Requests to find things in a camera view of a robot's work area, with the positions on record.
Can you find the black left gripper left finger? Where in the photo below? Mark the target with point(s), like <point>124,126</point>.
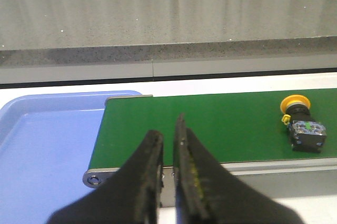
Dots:
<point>130,195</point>

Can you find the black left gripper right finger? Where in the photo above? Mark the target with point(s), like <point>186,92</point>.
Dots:
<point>208,193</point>

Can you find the yellow emergency push button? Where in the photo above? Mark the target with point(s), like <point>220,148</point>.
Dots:
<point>304,132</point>

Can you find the green conveyor belt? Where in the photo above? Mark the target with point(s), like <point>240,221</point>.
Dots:
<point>234,127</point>

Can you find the blue plastic tray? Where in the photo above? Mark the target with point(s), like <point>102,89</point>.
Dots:
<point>46,145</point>

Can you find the grey stone counter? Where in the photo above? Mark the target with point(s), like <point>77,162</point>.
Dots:
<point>102,40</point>

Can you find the aluminium conveyor frame rail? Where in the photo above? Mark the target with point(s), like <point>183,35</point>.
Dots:
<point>275,179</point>

